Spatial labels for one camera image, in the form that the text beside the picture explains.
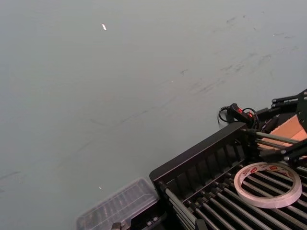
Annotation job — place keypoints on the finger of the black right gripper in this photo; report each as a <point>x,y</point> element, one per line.
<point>285,100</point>
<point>275,155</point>

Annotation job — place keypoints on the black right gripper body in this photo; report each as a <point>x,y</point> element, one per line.
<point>302,112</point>

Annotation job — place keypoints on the roll of white tape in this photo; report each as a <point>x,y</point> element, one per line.
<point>266,203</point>

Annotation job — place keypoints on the shallow brown cardboard tray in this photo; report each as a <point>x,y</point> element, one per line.
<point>290,127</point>

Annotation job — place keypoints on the black rack with steel bars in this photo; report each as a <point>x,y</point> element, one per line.
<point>204,153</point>

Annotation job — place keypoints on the clear plastic case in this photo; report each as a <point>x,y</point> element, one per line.
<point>115,206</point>

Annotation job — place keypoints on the plain pale wall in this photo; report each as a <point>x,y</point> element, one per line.
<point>96,83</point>

